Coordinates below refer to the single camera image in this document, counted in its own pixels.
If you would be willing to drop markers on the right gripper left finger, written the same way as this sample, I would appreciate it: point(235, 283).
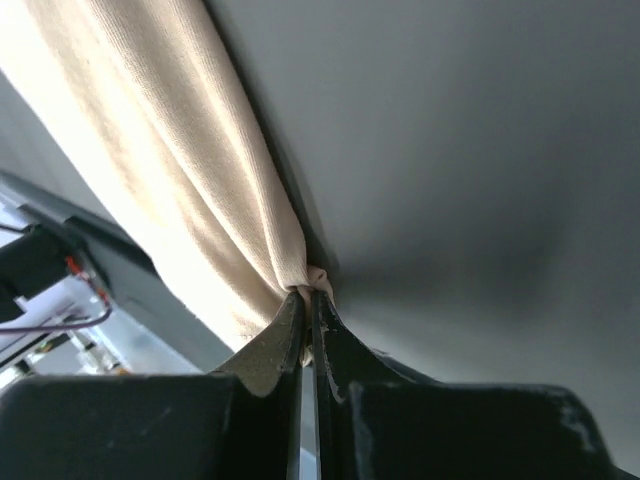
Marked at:
point(240, 421)

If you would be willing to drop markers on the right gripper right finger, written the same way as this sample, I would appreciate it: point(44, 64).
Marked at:
point(378, 419)

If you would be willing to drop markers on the beige t shirt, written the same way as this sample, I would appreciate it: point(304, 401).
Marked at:
point(143, 99)

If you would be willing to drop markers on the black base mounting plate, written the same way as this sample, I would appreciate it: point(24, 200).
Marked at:
point(130, 278)

